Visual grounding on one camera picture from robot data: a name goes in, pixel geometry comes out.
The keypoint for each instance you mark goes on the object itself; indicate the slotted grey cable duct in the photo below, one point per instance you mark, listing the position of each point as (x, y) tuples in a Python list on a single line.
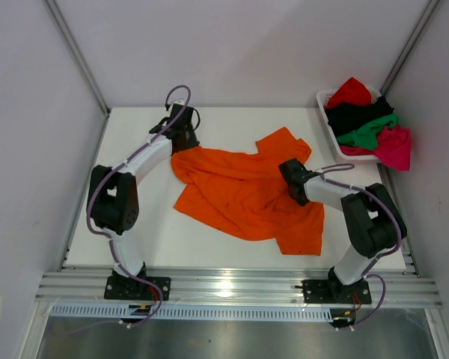
[(205, 312)]

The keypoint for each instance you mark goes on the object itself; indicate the aluminium mounting rail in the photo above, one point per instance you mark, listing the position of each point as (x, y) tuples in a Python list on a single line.
[(236, 287)]

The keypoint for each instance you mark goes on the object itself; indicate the magenta t shirt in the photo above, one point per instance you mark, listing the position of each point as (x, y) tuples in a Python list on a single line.
[(394, 148)]

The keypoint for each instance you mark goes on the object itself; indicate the black t shirt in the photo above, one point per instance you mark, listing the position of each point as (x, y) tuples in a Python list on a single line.
[(347, 117)]

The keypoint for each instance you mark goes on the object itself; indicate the white plastic laundry basket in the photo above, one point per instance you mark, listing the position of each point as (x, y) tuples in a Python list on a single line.
[(323, 97)]

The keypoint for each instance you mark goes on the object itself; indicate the red t shirt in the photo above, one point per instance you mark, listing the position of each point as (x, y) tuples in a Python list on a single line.
[(351, 92)]

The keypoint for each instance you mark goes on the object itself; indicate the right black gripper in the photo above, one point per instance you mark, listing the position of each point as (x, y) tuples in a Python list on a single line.
[(297, 192)]

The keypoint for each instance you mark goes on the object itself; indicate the orange t shirt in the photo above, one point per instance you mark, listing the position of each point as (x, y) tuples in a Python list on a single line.
[(245, 196)]

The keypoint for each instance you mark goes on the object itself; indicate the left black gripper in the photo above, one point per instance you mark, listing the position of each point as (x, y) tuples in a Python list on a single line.
[(193, 142)]

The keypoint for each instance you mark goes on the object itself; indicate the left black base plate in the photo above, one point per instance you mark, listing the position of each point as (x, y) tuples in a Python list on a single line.
[(125, 288)]

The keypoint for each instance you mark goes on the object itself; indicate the green t shirt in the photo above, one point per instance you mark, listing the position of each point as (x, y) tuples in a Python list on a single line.
[(366, 135)]

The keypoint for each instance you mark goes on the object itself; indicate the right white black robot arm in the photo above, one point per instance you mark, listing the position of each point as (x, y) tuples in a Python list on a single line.
[(374, 226)]

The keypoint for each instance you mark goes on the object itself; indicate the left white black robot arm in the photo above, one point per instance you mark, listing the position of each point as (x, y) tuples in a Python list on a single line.
[(113, 205)]

